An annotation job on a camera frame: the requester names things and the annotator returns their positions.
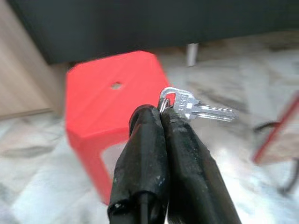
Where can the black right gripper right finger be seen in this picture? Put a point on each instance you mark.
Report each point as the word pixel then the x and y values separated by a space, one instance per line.
pixel 194 182

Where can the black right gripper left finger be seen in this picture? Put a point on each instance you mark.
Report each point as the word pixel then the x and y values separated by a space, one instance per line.
pixel 140 168

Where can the red plastic stool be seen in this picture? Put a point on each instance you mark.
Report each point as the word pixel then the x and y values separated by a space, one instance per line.
pixel 98 109

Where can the white cabinet leg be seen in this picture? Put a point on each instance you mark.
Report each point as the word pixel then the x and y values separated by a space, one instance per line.
pixel 192 54

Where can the black low cabinet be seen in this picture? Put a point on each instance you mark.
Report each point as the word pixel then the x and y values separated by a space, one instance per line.
pixel 140 25

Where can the light wooden cabinet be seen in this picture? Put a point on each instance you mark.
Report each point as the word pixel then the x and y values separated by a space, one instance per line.
pixel 21 77

